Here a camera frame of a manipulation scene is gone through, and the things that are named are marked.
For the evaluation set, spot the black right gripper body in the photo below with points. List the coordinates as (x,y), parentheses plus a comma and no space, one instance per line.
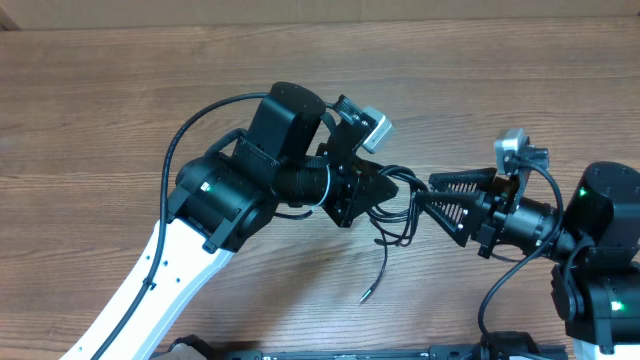
(494,205)

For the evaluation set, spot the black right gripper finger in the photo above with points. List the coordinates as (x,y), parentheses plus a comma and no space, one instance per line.
(469,181)
(458,213)

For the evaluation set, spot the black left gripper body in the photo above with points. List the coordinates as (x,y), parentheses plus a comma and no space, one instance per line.
(338,198)

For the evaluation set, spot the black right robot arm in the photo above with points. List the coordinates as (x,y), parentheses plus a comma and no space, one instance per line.
(592,240)

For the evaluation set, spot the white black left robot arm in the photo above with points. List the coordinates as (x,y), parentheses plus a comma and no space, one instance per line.
(298,151)

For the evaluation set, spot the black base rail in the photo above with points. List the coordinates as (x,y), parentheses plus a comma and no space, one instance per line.
(193,347)

